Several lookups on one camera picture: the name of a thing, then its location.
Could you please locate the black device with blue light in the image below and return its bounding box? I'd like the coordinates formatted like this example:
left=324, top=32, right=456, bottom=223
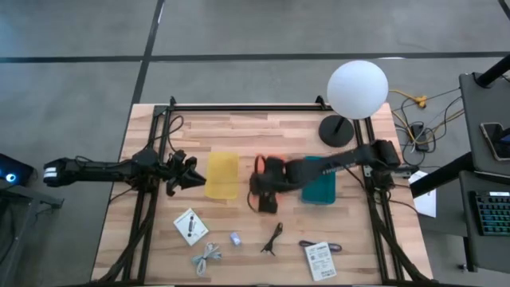
left=0, top=153, right=36, bottom=187

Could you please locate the black smartphone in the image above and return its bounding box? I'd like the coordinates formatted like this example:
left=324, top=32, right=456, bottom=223
left=480, top=122, right=510, bottom=162

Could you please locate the white cable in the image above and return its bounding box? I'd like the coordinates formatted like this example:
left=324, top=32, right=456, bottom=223
left=191, top=242, right=222, bottom=277

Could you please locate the white box with QR label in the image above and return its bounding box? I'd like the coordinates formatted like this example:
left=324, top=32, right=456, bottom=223
left=304, top=242, right=338, bottom=282

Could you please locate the black braided cable bundle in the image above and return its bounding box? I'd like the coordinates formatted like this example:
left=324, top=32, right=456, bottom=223
left=372, top=214, right=430, bottom=285
left=95, top=214, right=155, bottom=285

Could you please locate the backlit black keyboard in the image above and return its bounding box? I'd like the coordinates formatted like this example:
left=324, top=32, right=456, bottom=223
left=469, top=190, right=510, bottom=237

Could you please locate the grey desk top with keyboard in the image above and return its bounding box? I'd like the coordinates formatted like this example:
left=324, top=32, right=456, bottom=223
left=457, top=170, right=510, bottom=273

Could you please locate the yellow floor cable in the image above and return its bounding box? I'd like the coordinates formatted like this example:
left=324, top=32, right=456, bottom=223
left=389, top=89, right=465, bottom=145

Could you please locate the teal plastic bin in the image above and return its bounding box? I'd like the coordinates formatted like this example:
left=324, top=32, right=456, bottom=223
left=301, top=155, right=336, bottom=206

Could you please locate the yellow plastic bin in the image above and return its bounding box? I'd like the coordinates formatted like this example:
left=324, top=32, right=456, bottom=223
left=204, top=151, right=240, bottom=200

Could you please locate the white globe lamp black base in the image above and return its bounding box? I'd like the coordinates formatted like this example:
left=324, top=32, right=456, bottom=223
left=318, top=60, right=390, bottom=148

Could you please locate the thin black looped cable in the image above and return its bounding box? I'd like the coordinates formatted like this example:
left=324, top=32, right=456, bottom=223
left=153, top=115, right=185, bottom=155

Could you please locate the black desk beam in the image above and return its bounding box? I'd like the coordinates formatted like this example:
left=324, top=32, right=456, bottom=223
left=410, top=151, right=475, bottom=199

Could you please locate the grey metal stand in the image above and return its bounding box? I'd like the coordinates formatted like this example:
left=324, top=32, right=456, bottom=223
left=0, top=187, right=65, bottom=287

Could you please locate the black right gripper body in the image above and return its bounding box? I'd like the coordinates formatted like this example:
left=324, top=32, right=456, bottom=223
left=249, top=155, right=288, bottom=196

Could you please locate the black aluminium table frame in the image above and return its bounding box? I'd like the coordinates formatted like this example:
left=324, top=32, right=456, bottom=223
left=91, top=95, right=432, bottom=287

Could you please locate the grey desk top with phone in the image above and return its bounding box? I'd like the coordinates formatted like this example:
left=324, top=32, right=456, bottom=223
left=458, top=71, right=510, bottom=176

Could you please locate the black round pole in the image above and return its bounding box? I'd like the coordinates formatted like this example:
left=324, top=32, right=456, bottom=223
left=476, top=53, right=510, bottom=88

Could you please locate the white paper sheet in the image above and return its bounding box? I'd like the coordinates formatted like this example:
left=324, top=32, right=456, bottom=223
left=408, top=170, right=438, bottom=218

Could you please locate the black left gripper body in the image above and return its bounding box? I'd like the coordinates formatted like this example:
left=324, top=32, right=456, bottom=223
left=165, top=150, right=188, bottom=197

